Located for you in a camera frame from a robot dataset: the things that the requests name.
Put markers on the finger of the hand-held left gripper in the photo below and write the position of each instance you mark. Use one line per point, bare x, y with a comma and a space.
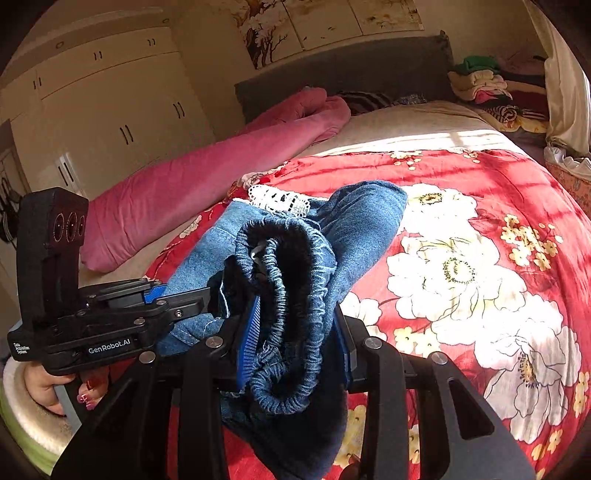
189, 307
155, 293

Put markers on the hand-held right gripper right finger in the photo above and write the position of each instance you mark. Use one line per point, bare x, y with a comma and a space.
345, 353

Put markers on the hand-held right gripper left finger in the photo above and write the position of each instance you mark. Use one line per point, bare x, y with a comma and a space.
247, 337

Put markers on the person's left forearm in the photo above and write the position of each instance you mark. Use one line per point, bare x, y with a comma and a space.
27, 434

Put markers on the person's left hand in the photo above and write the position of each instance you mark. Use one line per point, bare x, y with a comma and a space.
46, 387

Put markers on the hanging dark clothes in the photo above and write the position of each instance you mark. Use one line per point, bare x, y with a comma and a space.
8, 207

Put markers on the pink rolled quilt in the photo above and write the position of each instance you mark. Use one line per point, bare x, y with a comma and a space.
184, 184

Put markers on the cream wardrobe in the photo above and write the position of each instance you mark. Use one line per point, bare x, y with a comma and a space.
106, 106

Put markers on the red floral blanket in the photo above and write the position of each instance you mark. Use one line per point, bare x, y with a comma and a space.
489, 194

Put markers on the black white striped cloth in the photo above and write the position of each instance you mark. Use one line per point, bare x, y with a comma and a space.
364, 99

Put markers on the floral fabric basket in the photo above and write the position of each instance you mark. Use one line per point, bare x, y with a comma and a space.
575, 180

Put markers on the grey headboard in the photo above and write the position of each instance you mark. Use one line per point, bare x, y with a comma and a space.
346, 64

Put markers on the pile of folded clothes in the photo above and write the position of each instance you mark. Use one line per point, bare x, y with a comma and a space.
489, 87

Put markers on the white curtain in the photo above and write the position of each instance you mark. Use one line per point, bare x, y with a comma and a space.
568, 92

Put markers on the floral wall painting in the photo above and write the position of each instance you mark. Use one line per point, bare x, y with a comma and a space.
323, 23

